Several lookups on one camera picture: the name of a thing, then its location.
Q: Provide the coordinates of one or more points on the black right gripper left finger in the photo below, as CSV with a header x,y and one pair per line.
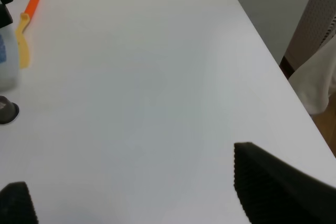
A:
x,y
17,205

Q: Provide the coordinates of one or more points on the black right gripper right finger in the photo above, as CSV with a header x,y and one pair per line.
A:
x,y
272,191

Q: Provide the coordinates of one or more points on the white shampoo bottle blue cap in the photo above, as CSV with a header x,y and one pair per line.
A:
x,y
9,50

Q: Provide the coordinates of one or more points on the white cloth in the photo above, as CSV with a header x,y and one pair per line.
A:
x,y
314,81

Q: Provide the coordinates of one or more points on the white perforated panel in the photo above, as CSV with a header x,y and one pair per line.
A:
x,y
316,24

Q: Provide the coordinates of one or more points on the yellow spatula orange handle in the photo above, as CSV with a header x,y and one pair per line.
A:
x,y
25,18

